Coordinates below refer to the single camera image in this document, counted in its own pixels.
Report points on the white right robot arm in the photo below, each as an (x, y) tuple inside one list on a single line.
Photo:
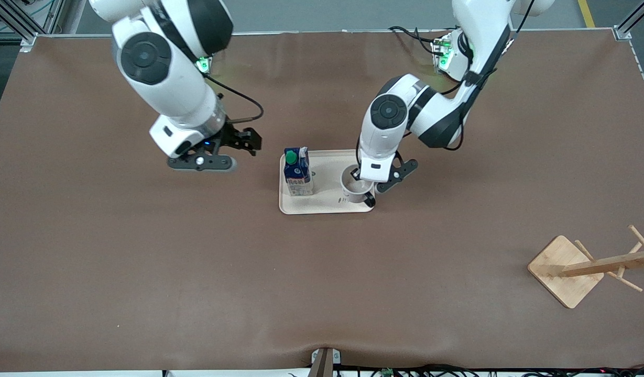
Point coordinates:
[(170, 68)]

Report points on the white rectangular rabbit tray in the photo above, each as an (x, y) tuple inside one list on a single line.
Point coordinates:
[(327, 201)]

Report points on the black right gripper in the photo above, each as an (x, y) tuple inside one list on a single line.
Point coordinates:
[(231, 137)]

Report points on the metal table edge bracket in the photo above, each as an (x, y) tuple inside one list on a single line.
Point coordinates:
[(324, 361)]

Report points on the wooden cup rack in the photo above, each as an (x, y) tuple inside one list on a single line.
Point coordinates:
[(568, 272)]

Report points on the blue white milk carton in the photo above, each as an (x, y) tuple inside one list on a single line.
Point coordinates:
[(298, 175)]

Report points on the aluminium frame post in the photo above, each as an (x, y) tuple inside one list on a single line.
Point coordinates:
[(23, 23), (633, 18)]

